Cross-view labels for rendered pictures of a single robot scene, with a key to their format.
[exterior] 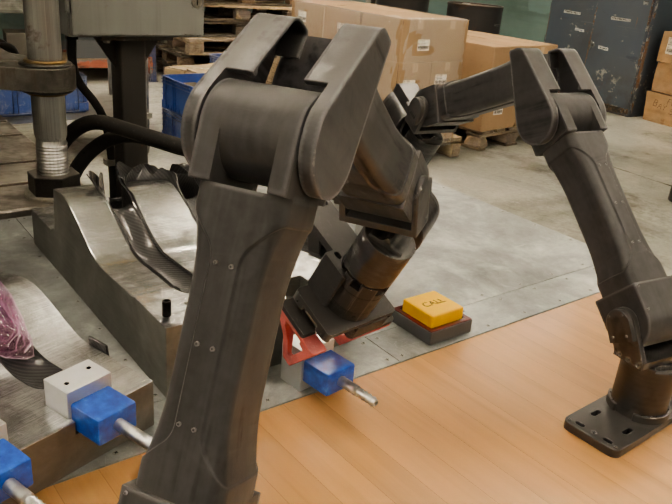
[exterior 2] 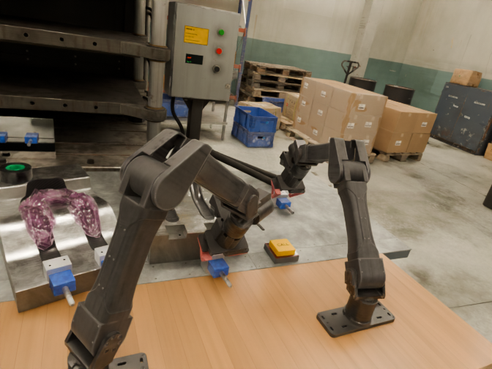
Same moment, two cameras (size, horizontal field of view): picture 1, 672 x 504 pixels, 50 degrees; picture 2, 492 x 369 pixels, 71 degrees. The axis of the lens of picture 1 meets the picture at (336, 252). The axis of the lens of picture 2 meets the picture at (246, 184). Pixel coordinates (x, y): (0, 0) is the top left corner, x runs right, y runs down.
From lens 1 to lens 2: 0.24 m
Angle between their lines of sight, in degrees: 12
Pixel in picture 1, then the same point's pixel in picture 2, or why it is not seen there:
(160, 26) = (209, 95)
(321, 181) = (161, 203)
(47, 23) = (157, 91)
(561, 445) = (310, 325)
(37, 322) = (106, 222)
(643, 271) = (366, 253)
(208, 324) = (114, 250)
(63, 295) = not seen: hidden behind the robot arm
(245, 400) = (125, 281)
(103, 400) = not seen: hidden behind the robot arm
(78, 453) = not seen: hidden behind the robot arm
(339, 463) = (205, 309)
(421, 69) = (359, 118)
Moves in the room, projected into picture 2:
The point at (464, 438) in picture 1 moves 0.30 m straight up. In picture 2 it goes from (266, 311) to (292, 200)
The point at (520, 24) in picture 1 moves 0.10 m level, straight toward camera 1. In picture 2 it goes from (425, 99) to (424, 99)
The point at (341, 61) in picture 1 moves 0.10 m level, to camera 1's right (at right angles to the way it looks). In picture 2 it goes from (181, 157) to (243, 173)
